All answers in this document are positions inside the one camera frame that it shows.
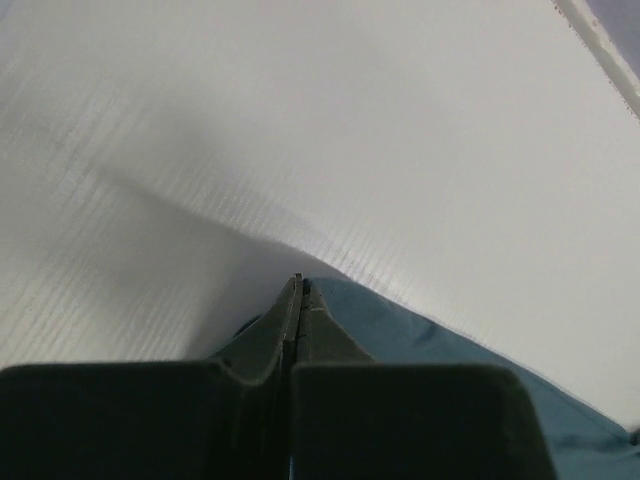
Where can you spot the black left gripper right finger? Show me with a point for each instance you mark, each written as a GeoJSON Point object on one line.
{"type": "Point", "coordinates": [354, 418]}

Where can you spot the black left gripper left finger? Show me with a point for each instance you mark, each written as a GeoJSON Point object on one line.
{"type": "Point", "coordinates": [222, 417]}

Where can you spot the aluminium frame rail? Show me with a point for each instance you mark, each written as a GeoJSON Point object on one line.
{"type": "Point", "coordinates": [610, 30]}

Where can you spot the grey-blue t shirt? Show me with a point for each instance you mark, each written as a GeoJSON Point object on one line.
{"type": "Point", "coordinates": [582, 443]}

